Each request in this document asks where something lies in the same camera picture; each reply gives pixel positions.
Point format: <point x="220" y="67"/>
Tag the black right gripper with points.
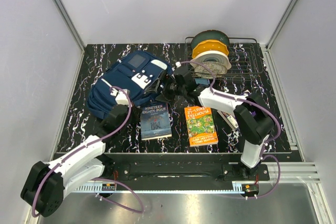
<point x="163" y="78"/>

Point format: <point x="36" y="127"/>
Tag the dark green plate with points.
<point x="210" y="34"/>

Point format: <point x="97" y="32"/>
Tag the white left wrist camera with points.
<point x="120" y="97"/>

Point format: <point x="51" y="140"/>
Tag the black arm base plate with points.
<point x="222" y="171"/>

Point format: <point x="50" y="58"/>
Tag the orange treehouse book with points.
<point x="200" y="126"/>

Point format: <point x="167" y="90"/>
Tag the speckled grey plate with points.
<point x="209" y="69"/>

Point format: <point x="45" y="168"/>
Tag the navy blue student backpack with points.
<point x="136" y="72"/>

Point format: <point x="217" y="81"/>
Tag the white plate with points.
<point x="212" y="56"/>

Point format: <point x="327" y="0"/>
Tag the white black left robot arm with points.
<point x="48" y="184"/>

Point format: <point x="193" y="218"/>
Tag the yellow plate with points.
<point x="209" y="45"/>

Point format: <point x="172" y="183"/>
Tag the purple paperback book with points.
<point x="229" y="119"/>

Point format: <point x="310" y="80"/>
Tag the dark blue 1984 book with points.
<point x="155" y="121"/>

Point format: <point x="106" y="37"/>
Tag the black wire dish rack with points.
<point x="244" y="56"/>

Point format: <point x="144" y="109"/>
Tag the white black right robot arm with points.
<point x="254" y="120"/>

